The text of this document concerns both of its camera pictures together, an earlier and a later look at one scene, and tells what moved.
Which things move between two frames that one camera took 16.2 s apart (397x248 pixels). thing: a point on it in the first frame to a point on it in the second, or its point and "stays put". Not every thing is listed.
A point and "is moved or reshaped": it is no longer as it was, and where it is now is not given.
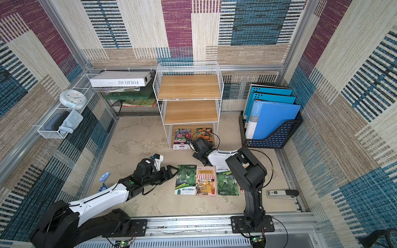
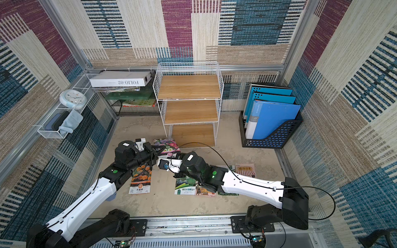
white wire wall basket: (57, 123) stays put
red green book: (139, 103) stays put
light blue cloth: (71, 123) stays put
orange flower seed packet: (205, 133) is moved or reshaped
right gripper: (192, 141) to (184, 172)
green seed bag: (185, 182) stays put
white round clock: (73, 98) stays put
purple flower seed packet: (181, 138) to (170, 144)
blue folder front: (265, 119) stays put
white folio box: (110, 78) stays put
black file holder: (278, 138) stays put
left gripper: (165, 177) to (152, 156)
